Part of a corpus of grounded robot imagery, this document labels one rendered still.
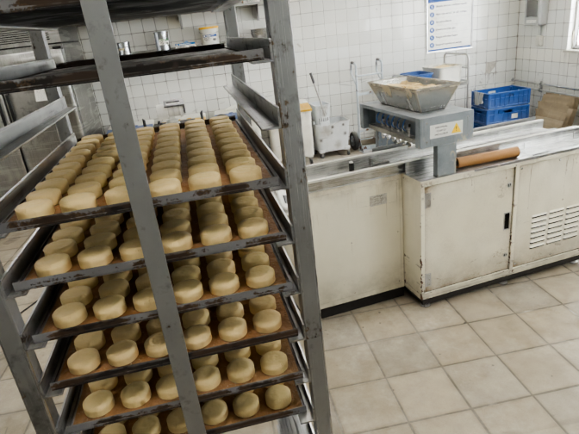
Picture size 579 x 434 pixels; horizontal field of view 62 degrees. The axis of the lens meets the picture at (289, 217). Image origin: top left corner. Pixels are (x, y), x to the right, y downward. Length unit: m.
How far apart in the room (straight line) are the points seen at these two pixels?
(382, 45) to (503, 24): 1.71
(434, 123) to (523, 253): 1.14
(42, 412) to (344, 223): 2.15
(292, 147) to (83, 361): 0.49
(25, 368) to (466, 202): 2.50
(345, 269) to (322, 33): 4.27
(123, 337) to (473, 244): 2.47
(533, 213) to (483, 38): 4.50
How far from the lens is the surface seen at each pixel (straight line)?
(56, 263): 0.79
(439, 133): 2.70
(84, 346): 0.92
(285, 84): 0.68
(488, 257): 3.20
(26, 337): 0.83
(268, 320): 0.85
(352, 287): 2.98
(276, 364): 0.90
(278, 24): 0.68
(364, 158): 3.06
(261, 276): 0.80
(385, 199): 2.85
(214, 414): 0.97
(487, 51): 7.52
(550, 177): 3.30
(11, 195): 0.87
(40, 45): 1.31
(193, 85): 6.51
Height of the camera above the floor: 1.71
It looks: 22 degrees down
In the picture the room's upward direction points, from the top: 7 degrees counter-clockwise
